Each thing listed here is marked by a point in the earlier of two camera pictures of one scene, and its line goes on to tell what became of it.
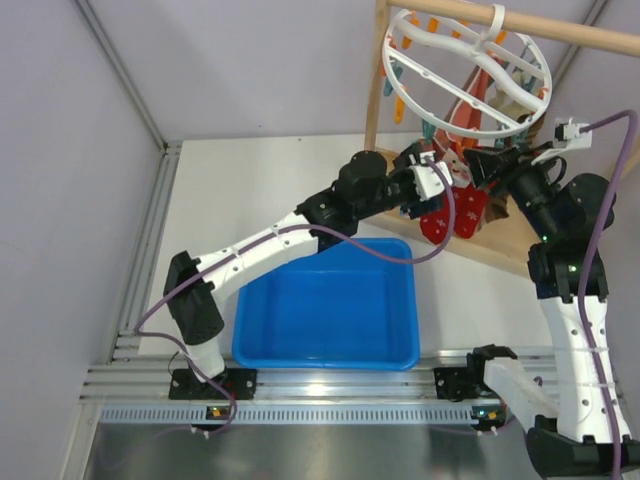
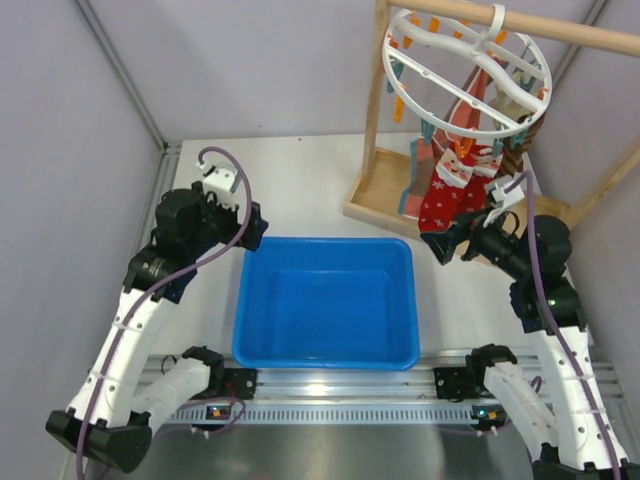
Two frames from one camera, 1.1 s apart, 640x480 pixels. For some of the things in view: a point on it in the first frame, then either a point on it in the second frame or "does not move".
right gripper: [488, 164] to [444, 243]
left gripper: [414, 208] to [231, 216]
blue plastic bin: [340, 309] does not move
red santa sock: [436, 226] does not move
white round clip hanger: [475, 84] does not move
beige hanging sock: [509, 105] does not move
